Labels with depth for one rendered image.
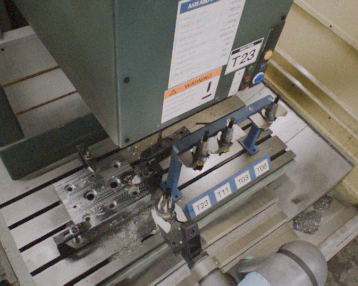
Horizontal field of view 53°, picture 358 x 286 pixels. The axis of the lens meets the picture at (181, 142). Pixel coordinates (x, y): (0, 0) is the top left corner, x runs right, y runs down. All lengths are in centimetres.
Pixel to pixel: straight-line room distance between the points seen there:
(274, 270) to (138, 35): 53
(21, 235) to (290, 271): 99
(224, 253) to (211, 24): 109
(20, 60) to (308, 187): 137
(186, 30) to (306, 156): 134
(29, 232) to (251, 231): 92
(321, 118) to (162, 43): 136
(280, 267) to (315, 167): 113
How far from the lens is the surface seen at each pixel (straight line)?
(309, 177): 188
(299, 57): 186
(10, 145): 172
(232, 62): 85
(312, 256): 84
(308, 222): 189
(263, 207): 175
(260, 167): 160
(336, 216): 198
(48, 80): 149
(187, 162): 120
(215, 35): 74
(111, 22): 58
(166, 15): 62
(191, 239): 106
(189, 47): 71
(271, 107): 137
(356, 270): 271
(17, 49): 135
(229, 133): 124
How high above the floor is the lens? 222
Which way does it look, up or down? 54 degrees down
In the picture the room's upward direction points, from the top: 11 degrees clockwise
